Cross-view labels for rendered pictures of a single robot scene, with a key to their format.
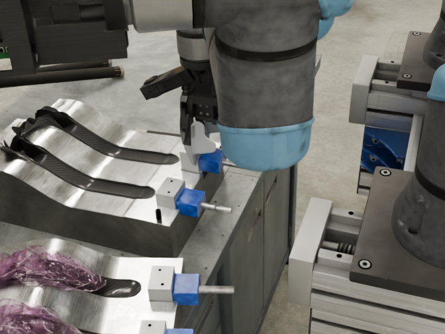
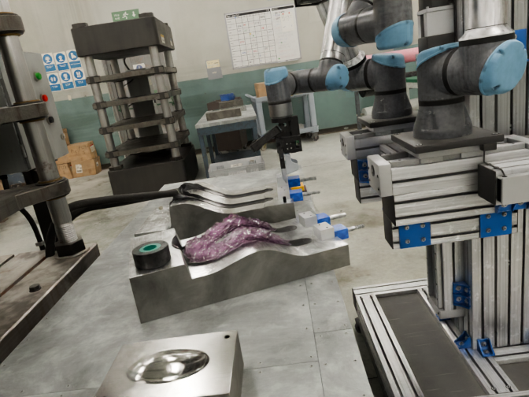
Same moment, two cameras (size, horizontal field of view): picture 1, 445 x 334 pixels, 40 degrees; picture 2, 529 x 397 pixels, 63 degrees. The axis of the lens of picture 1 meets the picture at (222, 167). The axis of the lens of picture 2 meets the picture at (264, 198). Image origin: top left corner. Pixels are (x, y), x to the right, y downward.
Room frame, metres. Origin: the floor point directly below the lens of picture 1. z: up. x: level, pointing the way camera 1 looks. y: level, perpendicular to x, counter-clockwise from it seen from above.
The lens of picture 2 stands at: (-0.38, 0.56, 1.28)
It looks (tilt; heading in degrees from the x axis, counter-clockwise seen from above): 16 degrees down; 342
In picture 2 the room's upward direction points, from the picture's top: 9 degrees counter-clockwise
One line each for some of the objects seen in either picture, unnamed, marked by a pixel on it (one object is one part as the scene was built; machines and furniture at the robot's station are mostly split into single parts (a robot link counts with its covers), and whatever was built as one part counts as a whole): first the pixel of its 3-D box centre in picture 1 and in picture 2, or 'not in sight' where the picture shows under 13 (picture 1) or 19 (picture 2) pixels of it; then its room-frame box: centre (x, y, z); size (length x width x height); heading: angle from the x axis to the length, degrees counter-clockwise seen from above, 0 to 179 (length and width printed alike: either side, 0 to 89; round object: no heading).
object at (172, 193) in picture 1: (196, 203); (299, 194); (0.82, 0.05, 0.89); 0.13 x 0.05 x 0.05; 68
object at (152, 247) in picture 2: not in sight; (151, 254); (0.55, 0.53, 0.93); 0.08 x 0.08 x 0.04
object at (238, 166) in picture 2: not in sight; (237, 169); (4.10, -0.66, 0.28); 0.61 x 0.41 x 0.15; 72
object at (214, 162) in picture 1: (217, 160); (297, 180); (0.92, 0.01, 0.91); 0.13 x 0.05 x 0.05; 68
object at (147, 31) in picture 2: not in sight; (146, 108); (5.64, 0.00, 1.03); 1.54 x 0.94 x 2.06; 162
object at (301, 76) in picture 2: not in sight; (301, 81); (0.96, -0.07, 1.22); 0.11 x 0.11 x 0.08; 27
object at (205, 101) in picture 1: (206, 85); (286, 135); (0.92, 0.02, 1.07); 0.09 x 0.08 x 0.12; 68
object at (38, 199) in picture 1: (83, 167); (218, 207); (0.97, 0.28, 0.87); 0.50 x 0.26 x 0.14; 68
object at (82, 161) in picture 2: not in sight; (69, 153); (7.72, 1.23, 0.42); 0.86 x 0.33 x 0.83; 72
